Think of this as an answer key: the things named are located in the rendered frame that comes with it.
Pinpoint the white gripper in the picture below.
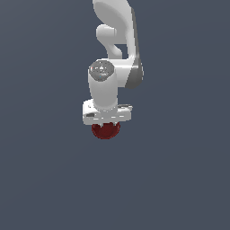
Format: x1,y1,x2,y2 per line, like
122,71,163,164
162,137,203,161
82,99,134,126

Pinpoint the dark red ball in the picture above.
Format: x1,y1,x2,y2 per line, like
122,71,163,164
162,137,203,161
91,121,121,140

